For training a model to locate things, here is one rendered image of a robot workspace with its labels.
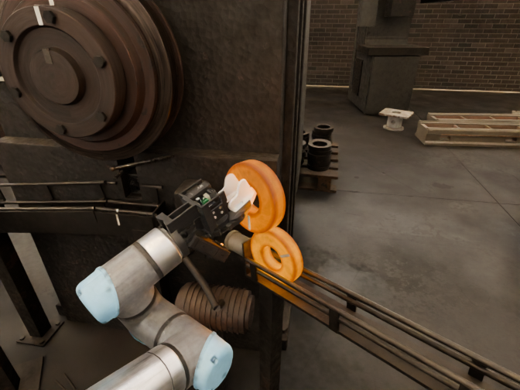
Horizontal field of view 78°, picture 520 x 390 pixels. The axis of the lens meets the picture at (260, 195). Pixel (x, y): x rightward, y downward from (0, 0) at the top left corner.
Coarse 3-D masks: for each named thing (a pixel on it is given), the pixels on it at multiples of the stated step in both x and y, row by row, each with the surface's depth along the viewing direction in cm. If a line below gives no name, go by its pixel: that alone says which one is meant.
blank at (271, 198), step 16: (256, 160) 65; (240, 176) 66; (256, 176) 62; (272, 176) 62; (256, 192) 64; (272, 192) 61; (256, 208) 69; (272, 208) 62; (256, 224) 67; (272, 224) 63
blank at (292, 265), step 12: (276, 228) 78; (252, 240) 84; (264, 240) 80; (276, 240) 76; (288, 240) 76; (252, 252) 86; (264, 252) 83; (288, 252) 75; (300, 252) 76; (264, 264) 84; (276, 264) 83; (288, 264) 76; (300, 264) 76; (288, 276) 78
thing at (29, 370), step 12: (0, 348) 114; (0, 360) 113; (36, 360) 131; (0, 372) 113; (12, 372) 120; (24, 372) 127; (36, 372) 127; (0, 384) 115; (12, 384) 118; (24, 384) 123; (36, 384) 123
